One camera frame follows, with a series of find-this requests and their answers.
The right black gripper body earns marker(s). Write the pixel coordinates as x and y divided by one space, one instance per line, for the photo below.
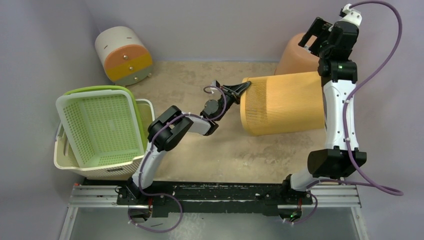
318 36

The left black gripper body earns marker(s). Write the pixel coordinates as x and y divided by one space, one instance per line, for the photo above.
225 103

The orange plastic bucket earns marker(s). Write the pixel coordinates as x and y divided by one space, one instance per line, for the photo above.
297 59

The yellow slatted plastic basket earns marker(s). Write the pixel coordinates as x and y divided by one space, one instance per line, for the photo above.
285 103

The green plastic tub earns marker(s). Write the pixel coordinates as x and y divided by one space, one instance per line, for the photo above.
104 116

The white perforated plastic basket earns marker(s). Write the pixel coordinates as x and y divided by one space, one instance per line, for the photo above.
89 159

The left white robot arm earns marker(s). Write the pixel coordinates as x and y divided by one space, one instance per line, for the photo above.
167 131

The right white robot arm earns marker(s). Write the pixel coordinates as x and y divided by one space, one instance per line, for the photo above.
340 156

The cream laundry basket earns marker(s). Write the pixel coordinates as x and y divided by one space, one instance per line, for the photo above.
64 158

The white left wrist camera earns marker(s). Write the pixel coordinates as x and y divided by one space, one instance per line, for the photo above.
215 85

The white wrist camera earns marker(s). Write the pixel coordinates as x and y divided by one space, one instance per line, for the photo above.
350 15
215 85

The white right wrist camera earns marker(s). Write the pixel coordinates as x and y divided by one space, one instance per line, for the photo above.
350 15

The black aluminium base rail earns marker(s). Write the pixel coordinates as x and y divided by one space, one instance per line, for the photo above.
165 197

